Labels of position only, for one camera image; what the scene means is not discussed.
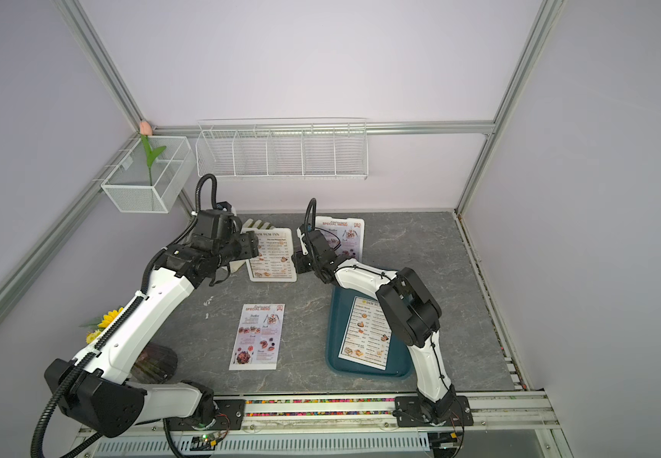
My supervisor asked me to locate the white menu holder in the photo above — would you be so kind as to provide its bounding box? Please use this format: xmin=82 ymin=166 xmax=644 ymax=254
xmin=245 ymin=227 xmax=298 ymax=284
xmin=312 ymin=216 xmax=366 ymax=261

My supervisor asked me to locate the yellow header menu sheet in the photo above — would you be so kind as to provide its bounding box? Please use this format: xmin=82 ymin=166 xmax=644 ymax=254
xmin=249 ymin=230 xmax=294 ymax=280
xmin=338 ymin=297 xmax=391 ymax=370

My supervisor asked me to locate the red special menu sheet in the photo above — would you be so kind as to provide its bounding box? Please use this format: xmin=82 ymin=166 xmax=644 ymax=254
xmin=229 ymin=303 xmax=286 ymax=371

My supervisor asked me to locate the teal plastic tray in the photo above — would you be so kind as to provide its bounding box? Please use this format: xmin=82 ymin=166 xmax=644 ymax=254
xmin=326 ymin=287 xmax=412 ymax=379

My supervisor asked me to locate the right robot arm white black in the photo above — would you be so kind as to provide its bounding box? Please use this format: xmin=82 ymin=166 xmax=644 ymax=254
xmin=293 ymin=198 xmax=460 ymax=426

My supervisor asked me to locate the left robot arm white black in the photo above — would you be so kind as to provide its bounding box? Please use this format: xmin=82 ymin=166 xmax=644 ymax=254
xmin=30 ymin=195 xmax=258 ymax=457

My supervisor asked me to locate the special menu in rear holder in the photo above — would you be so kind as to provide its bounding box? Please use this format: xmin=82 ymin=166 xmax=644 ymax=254
xmin=320 ymin=220 xmax=361 ymax=260

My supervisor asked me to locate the dark flower vase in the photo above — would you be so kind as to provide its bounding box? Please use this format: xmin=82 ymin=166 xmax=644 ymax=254
xmin=130 ymin=343 xmax=179 ymax=384

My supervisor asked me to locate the pink artificial tulip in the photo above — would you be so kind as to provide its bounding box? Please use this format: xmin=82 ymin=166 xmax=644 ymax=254
xmin=139 ymin=120 xmax=166 ymax=185

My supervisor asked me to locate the yellow sunflower bouquet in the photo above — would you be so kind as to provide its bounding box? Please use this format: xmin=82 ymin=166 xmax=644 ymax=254
xmin=81 ymin=307 xmax=124 ymax=345

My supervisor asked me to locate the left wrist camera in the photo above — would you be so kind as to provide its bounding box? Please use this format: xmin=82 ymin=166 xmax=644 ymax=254
xmin=194 ymin=202 xmax=241 ymax=240

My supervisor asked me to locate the white mesh wall basket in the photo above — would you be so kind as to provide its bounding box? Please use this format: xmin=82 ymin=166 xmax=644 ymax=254
xmin=101 ymin=135 xmax=196 ymax=214

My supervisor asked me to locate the white wire wall rack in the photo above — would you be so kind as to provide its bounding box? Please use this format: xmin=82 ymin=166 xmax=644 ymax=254
xmin=196 ymin=118 xmax=368 ymax=179

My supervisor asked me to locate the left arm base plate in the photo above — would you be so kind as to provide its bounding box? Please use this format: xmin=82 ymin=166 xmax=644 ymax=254
xmin=167 ymin=398 xmax=246 ymax=432

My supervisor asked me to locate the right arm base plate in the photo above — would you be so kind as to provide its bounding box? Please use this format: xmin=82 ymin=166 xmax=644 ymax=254
xmin=393 ymin=395 xmax=475 ymax=427

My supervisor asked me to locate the aluminium front rail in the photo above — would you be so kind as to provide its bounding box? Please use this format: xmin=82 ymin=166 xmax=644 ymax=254
xmin=82 ymin=391 xmax=573 ymax=457

